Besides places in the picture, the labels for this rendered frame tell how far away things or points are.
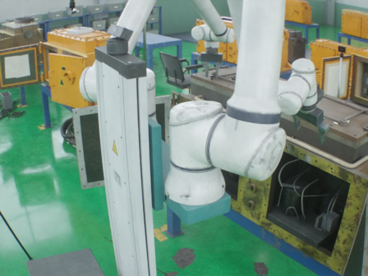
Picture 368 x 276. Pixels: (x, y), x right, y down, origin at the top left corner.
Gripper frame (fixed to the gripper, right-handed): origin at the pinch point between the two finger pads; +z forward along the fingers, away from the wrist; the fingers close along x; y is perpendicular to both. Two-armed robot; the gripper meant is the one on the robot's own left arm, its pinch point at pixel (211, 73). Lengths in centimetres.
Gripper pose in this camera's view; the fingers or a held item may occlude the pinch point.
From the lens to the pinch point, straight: 253.0
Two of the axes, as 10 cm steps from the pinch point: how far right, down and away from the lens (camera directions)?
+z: 0.1, 9.2, 3.9
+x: -9.9, -0.6, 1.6
